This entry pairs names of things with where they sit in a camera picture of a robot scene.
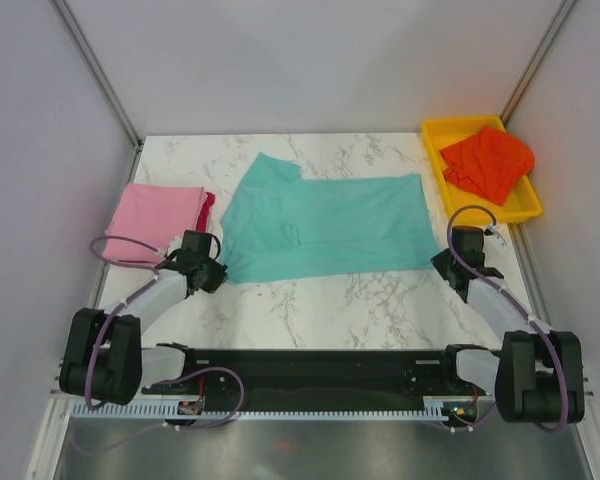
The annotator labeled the right aluminium corner post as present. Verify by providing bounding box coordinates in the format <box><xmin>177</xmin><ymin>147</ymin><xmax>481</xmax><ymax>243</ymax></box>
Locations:
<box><xmin>500</xmin><ymin>0</ymin><xmax>580</xmax><ymax>127</ymax></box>

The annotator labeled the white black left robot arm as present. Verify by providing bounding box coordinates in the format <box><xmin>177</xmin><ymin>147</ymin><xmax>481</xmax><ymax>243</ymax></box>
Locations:
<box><xmin>59</xmin><ymin>230</ymin><xmax>227</xmax><ymax>410</ymax></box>

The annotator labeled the white slotted cable duct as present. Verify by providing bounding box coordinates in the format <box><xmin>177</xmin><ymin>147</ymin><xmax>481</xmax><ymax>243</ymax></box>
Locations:
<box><xmin>71</xmin><ymin>397</ymin><xmax>451</xmax><ymax>422</ymax></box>

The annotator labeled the yellow plastic tray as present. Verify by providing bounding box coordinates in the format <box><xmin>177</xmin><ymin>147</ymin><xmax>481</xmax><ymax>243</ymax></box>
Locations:
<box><xmin>422</xmin><ymin>115</ymin><xmax>542</xmax><ymax>224</ymax></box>

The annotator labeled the aluminium corner post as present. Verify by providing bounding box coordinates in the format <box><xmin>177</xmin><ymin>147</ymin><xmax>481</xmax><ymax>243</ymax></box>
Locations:
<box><xmin>500</xmin><ymin>0</ymin><xmax>580</xmax><ymax>127</ymax></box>
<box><xmin>49</xmin><ymin>0</ymin><xmax>144</xmax><ymax>151</ymax></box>

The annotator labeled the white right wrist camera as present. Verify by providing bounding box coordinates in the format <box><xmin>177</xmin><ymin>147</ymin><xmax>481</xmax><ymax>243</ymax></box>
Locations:
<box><xmin>484</xmin><ymin>225</ymin><xmax>508</xmax><ymax>252</ymax></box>

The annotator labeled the pink folded t shirt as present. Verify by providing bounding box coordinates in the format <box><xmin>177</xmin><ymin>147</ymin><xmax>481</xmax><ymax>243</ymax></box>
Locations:
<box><xmin>103</xmin><ymin>183</ymin><xmax>208</xmax><ymax>264</ymax></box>

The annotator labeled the crimson folded t shirt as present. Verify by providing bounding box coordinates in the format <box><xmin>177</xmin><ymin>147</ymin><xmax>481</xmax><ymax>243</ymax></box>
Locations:
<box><xmin>195</xmin><ymin>192</ymin><xmax>216</xmax><ymax>232</ymax></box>

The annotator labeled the aluminium frame rail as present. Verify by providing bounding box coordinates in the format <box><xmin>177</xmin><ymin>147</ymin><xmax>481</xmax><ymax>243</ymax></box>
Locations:
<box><xmin>49</xmin><ymin>357</ymin><xmax>596</xmax><ymax>401</ymax></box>

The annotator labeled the left aluminium corner post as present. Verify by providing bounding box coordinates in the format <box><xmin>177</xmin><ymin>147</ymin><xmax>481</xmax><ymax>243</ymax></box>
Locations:
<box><xmin>49</xmin><ymin>0</ymin><xmax>144</xmax><ymax>151</ymax></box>

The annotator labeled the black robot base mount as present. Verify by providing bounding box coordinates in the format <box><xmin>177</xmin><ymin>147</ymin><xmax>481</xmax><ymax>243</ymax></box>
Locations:
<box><xmin>142</xmin><ymin>348</ymin><xmax>483</xmax><ymax>410</ymax></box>

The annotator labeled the teal t shirt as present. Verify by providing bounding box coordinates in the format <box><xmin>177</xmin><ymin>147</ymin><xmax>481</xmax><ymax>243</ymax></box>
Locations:
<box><xmin>221</xmin><ymin>154</ymin><xmax>439</xmax><ymax>284</ymax></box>

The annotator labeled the orange t shirt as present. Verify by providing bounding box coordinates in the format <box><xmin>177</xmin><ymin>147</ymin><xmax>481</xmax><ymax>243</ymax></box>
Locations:
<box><xmin>440</xmin><ymin>126</ymin><xmax>535</xmax><ymax>206</ymax></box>

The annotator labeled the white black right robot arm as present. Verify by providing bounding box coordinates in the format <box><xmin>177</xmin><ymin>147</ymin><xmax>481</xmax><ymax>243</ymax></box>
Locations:
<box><xmin>431</xmin><ymin>226</ymin><xmax>585</xmax><ymax>431</ymax></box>

